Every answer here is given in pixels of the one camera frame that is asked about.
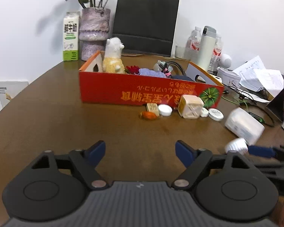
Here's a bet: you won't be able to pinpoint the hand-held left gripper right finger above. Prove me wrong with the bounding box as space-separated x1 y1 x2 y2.
172 140 251 191

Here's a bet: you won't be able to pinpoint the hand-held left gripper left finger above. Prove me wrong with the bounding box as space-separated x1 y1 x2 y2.
31 140 109 190

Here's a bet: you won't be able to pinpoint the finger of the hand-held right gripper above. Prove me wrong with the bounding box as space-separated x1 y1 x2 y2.
248 145 284 163

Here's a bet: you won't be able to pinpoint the white ribbed cap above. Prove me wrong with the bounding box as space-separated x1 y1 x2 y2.
224 138 248 154

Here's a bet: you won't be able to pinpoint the orange cardboard box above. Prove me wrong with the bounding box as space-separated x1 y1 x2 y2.
79 51 225 108

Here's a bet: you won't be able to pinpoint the dark navy pouch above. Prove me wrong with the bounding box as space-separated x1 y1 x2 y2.
170 75 195 82

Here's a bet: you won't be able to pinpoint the purple fabric pouch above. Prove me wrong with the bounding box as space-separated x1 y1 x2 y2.
138 68 168 78

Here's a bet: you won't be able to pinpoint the black braided cable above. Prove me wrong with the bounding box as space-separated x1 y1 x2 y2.
160 61 187 76

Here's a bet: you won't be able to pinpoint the red artificial rose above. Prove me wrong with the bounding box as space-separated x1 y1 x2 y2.
125 65 140 75

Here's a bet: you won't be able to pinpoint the clear plastic packet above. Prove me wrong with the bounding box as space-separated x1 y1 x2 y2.
153 60 174 73

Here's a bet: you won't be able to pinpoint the white and yellow plush alpaca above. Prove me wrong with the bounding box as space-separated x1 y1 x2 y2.
102 37 125 74

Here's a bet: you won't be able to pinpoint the white plastic bottle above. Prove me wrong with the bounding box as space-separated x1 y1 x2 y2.
225 107 265 145

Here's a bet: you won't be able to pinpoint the brown wooden desk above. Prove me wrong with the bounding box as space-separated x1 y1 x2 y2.
0 52 284 227

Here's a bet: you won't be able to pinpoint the beige toothpick box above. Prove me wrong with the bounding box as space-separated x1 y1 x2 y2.
177 95 204 119

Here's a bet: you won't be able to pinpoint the white bottle cap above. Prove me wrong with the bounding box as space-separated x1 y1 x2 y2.
158 104 173 117

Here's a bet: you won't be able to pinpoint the orange candy wrapper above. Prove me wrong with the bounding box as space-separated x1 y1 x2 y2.
139 111 158 120

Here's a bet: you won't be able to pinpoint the small beige box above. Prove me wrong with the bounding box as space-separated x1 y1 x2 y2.
146 103 159 113

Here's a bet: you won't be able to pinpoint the open laptop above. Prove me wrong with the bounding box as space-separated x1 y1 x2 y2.
266 73 284 123

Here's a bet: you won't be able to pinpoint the pile of white papers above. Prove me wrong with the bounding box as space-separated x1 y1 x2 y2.
232 55 284 98

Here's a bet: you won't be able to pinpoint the white ribbed container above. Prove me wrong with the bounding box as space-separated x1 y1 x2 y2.
217 67 241 87

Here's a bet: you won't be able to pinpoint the white round speaker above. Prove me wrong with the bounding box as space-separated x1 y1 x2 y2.
219 54 233 67

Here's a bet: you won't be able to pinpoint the clear drinking glass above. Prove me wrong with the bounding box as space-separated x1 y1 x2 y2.
175 45 186 60

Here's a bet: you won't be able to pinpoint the clear water bottle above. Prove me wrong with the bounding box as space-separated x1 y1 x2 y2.
208 34 223 72
185 26 202 61

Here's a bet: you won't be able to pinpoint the white thermos flask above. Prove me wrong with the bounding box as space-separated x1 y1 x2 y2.
197 26 217 72

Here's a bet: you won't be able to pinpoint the white booklet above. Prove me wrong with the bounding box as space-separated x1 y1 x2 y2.
0 80 29 109

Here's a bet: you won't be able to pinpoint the green and white milk carton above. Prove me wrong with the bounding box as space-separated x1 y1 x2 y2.
63 12 80 62

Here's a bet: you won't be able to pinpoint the black paper bag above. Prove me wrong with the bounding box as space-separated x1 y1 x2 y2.
112 0 180 57

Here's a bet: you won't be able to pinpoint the tangled black and green cables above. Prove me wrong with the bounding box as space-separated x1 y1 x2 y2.
221 85 275 127

